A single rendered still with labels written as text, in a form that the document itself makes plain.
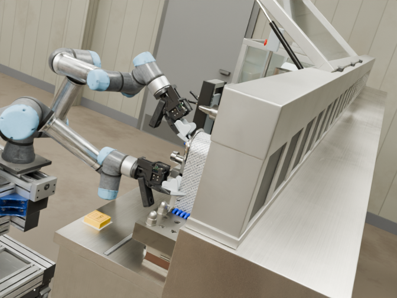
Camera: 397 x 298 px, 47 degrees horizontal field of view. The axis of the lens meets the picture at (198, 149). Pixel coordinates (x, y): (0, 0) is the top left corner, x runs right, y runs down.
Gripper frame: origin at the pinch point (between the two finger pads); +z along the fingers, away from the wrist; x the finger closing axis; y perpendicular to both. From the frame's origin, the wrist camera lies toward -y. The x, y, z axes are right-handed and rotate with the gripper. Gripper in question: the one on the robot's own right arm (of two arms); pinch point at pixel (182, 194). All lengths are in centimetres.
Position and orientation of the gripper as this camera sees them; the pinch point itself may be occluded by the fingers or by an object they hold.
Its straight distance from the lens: 162.2
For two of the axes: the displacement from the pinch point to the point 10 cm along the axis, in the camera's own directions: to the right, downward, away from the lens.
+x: 3.9, -2.0, 9.0
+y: 2.5, -9.2, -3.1
